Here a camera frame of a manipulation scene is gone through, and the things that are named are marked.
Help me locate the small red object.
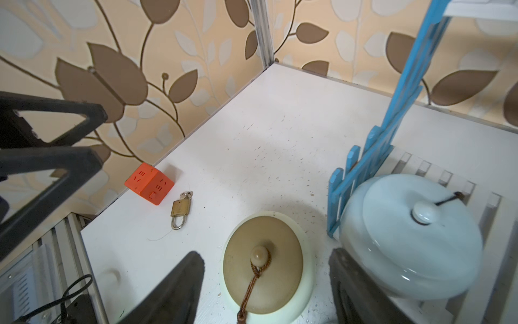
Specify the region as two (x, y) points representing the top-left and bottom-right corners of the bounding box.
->
(124, 163), (175, 205)

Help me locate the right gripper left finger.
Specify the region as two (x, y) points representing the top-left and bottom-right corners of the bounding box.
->
(120, 251), (205, 323)

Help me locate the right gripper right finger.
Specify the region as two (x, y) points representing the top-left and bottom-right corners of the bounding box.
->
(329, 248), (412, 323)

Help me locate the brass padlock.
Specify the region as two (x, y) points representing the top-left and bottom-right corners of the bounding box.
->
(171, 191), (194, 230)

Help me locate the blue white wooden shelf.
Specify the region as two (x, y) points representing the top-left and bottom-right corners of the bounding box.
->
(326, 1), (517, 323)

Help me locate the cream jar with tassel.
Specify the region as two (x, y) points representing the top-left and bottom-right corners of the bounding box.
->
(221, 211), (316, 323)

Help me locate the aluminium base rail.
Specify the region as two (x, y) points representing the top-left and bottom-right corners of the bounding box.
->
(1, 213), (108, 323)

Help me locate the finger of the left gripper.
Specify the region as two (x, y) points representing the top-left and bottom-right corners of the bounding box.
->
(1, 91), (108, 148)
(1, 147), (103, 259)

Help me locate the white-blue ceramic jar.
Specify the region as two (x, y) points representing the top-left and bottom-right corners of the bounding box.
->
(339, 174), (483, 301)

